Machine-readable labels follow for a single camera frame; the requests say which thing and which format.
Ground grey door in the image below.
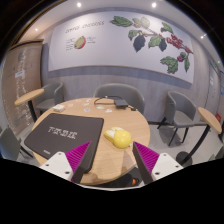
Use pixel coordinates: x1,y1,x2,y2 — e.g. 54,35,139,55
204,59,222,115

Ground round wooden side table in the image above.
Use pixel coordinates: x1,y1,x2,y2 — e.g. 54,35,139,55
175,106,223,167
14,88,45,123

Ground black flat device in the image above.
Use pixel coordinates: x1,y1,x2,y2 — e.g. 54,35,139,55
113,98,129,108

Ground grey upholstered chair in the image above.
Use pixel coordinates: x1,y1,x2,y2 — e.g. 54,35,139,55
92,83,146,116
0,125,36,164
34,82,65,115
156,90,208,147

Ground ceiling spot lights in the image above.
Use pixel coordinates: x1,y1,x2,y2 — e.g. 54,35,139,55
33,1,208,39

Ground black cable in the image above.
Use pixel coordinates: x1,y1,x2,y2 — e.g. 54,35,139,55
93,95,138,112

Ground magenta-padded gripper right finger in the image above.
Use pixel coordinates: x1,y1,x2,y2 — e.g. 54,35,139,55
132,141,185,185

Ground coffee plant wall mural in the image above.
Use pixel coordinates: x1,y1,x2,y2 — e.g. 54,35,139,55
48,10,195,85

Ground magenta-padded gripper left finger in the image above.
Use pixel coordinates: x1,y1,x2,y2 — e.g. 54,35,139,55
39,141,93,184

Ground wooden wall board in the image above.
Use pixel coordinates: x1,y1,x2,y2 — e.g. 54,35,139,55
1,39,45,136

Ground dark grey mouse pad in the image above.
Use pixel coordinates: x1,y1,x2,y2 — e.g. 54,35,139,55
23,112,105,174

